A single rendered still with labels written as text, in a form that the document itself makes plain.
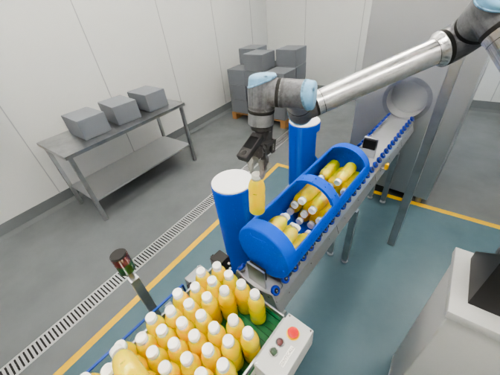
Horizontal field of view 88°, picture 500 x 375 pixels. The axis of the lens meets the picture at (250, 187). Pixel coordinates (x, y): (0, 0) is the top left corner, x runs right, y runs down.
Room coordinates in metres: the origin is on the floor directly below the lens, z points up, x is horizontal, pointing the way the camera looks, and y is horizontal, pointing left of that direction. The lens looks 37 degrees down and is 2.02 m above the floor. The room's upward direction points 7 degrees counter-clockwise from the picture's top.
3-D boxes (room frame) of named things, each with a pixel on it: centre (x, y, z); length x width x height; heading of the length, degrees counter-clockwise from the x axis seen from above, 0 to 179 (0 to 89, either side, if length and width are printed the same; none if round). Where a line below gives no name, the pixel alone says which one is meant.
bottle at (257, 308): (0.54, 0.03, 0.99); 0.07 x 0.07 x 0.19
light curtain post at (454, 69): (1.53, -1.27, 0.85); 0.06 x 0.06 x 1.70; 46
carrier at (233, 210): (1.38, 0.11, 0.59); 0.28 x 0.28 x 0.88
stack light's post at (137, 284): (0.67, 0.54, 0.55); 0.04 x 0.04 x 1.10; 46
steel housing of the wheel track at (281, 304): (1.44, -0.72, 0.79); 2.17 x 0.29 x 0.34; 136
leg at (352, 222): (1.39, -0.77, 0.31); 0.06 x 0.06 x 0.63; 46
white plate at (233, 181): (1.38, 0.11, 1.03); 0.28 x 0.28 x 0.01
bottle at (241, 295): (0.59, 0.08, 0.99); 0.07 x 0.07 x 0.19
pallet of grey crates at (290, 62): (4.93, -0.54, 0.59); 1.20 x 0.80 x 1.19; 51
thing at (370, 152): (1.64, -0.92, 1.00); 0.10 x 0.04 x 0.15; 46
